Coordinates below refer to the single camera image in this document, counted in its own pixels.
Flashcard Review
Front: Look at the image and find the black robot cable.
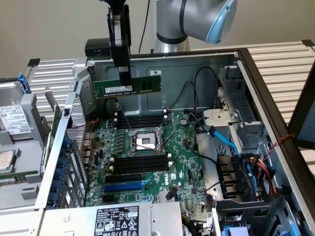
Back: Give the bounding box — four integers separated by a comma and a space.
138, 0, 151, 54

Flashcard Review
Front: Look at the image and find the long black expansion slot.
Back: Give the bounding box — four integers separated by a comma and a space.
105, 173, 143, 184

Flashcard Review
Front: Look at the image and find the green RAM stick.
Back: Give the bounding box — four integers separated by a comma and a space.
93, 75, 162, 99
0, 173, 27, 185

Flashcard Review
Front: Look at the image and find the yellow red power wire bundle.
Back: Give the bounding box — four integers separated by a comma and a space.
247, 153, 278, 197

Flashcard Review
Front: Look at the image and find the blue SATA wire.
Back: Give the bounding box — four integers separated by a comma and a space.
207, 124, 259, 197

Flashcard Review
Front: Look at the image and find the power supply wire bundle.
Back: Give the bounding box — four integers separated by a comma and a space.
181, 213, 214, 236

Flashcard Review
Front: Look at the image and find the thick black wire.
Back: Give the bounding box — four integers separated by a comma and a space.
186, 115, 220, 165

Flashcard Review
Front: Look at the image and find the black box device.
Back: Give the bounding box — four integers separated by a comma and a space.
85, 38, 112, 57

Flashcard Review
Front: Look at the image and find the green Dell motherboard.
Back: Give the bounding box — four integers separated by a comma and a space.
85, 110, 207, 214

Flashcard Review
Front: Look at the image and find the silver power supply with label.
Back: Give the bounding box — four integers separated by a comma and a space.
40, 201, 184, 236

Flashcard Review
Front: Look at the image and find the thin black wire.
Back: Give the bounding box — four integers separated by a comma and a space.
166, 81, 197, 111

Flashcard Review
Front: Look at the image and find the black framed side panel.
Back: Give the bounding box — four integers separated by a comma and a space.
287, 70, 315, 149

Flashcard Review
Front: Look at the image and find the silver chipset heatsink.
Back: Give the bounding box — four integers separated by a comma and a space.
158, 190, 178, 204

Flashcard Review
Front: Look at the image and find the black wire loop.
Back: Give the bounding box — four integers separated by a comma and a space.
193, 66, 220, 109

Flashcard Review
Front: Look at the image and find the red black twisted wire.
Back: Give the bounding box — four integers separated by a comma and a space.
266, 133, 295, 158

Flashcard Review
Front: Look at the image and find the silver hard disk with label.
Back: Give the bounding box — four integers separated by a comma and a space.
0, 81, 34, 140

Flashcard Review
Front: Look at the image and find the thin red wire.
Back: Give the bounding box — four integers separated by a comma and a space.
66, 118, 101, 130

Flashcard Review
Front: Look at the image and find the green graphics card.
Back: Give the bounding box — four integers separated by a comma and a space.
45, 86, 63, 160

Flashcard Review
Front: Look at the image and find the short black wire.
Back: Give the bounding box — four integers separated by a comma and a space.
104, 97, 120, 116

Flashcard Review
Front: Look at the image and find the open grey PC case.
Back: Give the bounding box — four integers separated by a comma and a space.
34, 47, 315, 236

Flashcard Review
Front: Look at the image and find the blue drive caddy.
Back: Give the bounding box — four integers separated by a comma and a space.
221, 226, 252, 236

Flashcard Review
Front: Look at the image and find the silver disk bay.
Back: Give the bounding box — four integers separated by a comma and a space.
203, 65, 266, 154

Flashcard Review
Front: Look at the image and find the blue expansion slot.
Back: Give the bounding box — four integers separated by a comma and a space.
103, 183, 145, 194

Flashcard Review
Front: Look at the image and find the grey parts rack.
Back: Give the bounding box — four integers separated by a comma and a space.
0, 93, 51, 214

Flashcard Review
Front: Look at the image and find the blue disk rail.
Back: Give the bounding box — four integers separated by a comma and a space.
19, 72, 33, 94

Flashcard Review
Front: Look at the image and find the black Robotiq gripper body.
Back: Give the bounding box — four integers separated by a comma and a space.
98, 0, 129, 5

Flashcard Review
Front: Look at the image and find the silver CPU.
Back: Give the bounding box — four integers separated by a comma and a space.
0, 150, 16, 172

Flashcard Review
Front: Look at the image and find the CPU socket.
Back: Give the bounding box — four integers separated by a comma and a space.
127, 126, 165, 157

